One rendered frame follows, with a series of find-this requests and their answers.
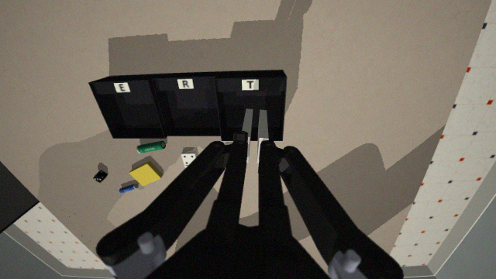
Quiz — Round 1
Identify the yellow rectangular block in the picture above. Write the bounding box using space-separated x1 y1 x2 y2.
129 161 163 186

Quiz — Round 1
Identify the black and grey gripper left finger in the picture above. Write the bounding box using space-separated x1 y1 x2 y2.
96 108 253 279

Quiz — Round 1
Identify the black three-compartment bin rack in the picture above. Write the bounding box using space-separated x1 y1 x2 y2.
88 70 287 141

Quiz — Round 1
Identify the blue battery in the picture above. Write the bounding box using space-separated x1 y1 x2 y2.
119 184 139 193

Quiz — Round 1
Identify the black die with white pips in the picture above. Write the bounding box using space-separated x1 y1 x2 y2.
93 170 108 183

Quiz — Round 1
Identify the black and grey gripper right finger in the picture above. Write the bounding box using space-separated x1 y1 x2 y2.
257 110 404 279

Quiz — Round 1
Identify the green aa battery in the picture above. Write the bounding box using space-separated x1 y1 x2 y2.
136 141 166 153

